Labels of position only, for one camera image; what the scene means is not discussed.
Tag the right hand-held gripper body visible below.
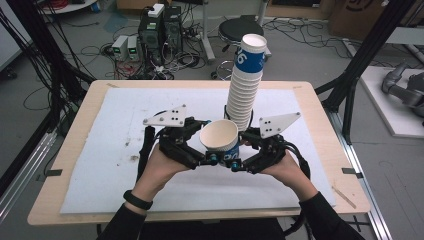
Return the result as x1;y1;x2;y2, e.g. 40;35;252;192
247;112;301;175

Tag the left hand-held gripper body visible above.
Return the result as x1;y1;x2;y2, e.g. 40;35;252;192
143;104;207;171

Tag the blue label paper cup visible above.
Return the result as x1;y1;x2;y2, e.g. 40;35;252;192
199;119;241;164

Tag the black wire cup holder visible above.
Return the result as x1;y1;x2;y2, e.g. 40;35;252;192
223;104;254;132

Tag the stack of white paper cups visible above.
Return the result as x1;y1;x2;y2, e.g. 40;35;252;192
225;33;268;133

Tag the person's right hand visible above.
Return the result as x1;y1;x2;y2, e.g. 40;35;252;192
259;150;319;203

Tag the person's left hand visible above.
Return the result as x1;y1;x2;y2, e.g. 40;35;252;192
133;144;191;203

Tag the black wristband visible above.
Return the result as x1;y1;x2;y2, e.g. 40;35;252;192
123;189;154;211

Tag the white table mat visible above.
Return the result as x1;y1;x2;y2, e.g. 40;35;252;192
59;87;336;215

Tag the tan tape strip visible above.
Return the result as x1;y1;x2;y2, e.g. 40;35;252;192
331;185;358;210

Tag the white table leg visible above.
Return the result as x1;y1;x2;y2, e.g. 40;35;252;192
199;0;217;65

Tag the black computer tower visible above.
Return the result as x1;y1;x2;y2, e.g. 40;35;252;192
163;5;184;54
138;13;166;65

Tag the black round stool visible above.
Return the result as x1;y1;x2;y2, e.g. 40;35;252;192
216;17;273;81

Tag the grey power supply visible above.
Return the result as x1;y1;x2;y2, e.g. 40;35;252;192
111;34;129;62
126;34;142;62

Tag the white floor board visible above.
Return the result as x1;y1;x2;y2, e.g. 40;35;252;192
359;64;424;139

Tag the white box device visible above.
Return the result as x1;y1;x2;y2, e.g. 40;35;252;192
147;3;166;18

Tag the brown cardboard box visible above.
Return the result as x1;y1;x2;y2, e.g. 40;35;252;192
328;0;394;42

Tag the aluminium rail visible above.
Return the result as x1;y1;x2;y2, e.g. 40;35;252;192
324;109;394;240
0;129;58;222

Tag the black frame strut with cables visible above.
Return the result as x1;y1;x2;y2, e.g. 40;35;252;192
0;0;96;134

